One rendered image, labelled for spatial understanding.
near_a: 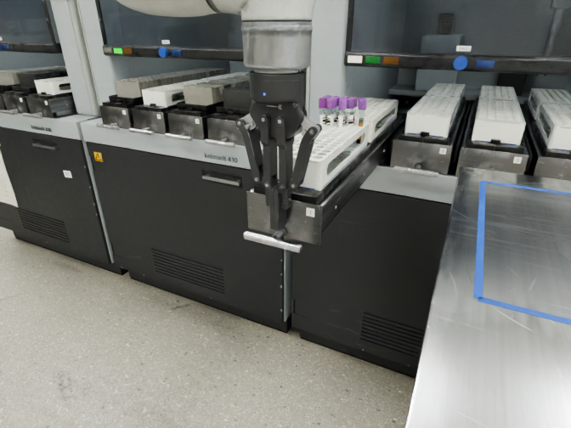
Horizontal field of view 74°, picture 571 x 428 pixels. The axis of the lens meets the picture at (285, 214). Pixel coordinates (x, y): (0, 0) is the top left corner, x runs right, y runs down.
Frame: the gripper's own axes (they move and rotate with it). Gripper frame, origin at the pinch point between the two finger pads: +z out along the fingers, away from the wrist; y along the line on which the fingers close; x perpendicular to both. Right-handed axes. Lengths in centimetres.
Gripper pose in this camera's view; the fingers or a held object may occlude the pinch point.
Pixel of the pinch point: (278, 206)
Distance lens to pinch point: 60.0
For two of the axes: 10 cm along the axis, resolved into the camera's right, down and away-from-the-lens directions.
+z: 0.0, 9.0, 4.4
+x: -4.4, 4.0, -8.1
